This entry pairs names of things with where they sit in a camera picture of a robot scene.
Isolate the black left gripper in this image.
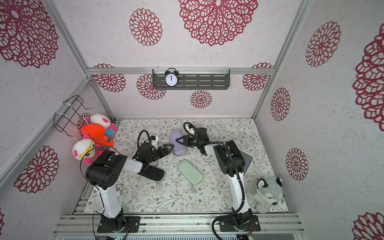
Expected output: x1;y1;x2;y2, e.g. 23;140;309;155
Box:
147;143;174;164

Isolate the mint umbrella case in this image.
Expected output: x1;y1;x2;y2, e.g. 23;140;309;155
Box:
177;160;204;186

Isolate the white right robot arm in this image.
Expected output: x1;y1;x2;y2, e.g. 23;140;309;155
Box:
176;122;250;215

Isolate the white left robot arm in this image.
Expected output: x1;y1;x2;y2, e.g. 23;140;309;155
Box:
86;138;174;220

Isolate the black alarm clock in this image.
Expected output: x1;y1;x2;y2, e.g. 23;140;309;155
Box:
165;68;179;88

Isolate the white rimmed grey tray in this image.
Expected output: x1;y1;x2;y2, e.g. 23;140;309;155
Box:
240;150;254;176

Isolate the orange plush whale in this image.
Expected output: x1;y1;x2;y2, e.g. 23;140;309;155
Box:
81;124;114;147

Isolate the white pink plush doll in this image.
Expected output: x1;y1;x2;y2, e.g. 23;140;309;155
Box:
86;114;117;137

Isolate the white plush with yellow glasses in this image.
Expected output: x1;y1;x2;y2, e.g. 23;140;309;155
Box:
72;139;103;165

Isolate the grey husky plush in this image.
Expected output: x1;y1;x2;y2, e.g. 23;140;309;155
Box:
245;176;284;214

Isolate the grey wall shelf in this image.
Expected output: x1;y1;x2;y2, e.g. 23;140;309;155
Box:
152;69;231;91

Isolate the black wire wall rack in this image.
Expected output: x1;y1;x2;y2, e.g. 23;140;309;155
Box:
53;95;91;138

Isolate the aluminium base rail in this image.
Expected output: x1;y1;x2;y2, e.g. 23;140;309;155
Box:
52;213;305;239

